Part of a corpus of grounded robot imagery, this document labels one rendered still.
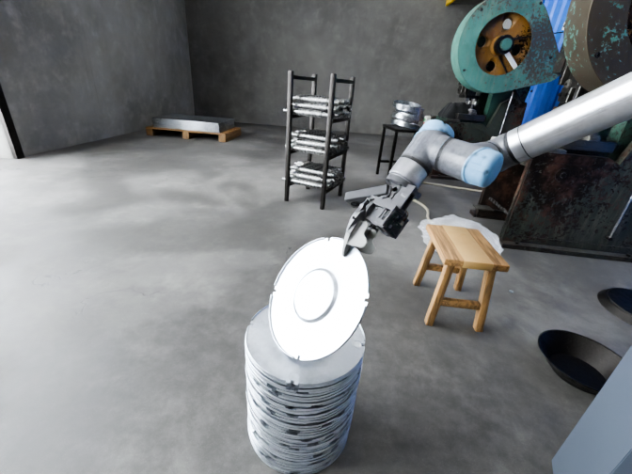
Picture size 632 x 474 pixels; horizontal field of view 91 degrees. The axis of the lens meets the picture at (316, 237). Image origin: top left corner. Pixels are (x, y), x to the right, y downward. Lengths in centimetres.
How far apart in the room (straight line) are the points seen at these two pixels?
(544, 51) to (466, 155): 332
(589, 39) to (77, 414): 245
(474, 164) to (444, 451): 78
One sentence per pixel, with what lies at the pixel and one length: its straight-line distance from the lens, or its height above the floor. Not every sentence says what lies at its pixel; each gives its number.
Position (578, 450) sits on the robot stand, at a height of 14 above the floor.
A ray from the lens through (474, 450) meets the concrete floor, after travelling 115.
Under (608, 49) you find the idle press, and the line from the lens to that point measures 216.
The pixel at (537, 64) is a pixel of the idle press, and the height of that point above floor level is 120.
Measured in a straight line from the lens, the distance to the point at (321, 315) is 71.
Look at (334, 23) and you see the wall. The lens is 714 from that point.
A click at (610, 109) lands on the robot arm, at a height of 88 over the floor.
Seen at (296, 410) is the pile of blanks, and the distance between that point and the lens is 77.
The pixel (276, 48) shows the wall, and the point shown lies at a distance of 722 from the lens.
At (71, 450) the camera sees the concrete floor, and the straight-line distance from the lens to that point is 116.
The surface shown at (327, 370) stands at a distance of 74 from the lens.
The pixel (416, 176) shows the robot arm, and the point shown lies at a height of 72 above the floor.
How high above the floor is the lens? 89
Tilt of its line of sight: 26 degrees down
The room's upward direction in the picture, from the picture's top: 5 degrees clockwise
